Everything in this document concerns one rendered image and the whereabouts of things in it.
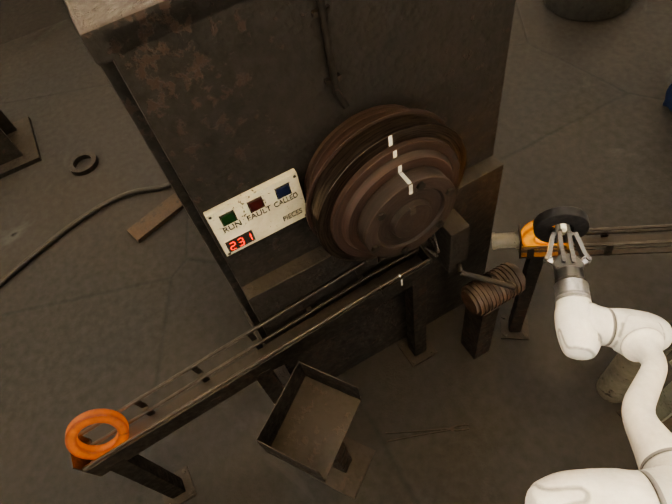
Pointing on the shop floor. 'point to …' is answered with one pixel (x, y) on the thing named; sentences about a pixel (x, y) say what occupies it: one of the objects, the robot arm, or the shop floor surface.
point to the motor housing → (487, 306)
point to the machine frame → (303, 127)
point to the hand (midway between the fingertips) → (561, 222)
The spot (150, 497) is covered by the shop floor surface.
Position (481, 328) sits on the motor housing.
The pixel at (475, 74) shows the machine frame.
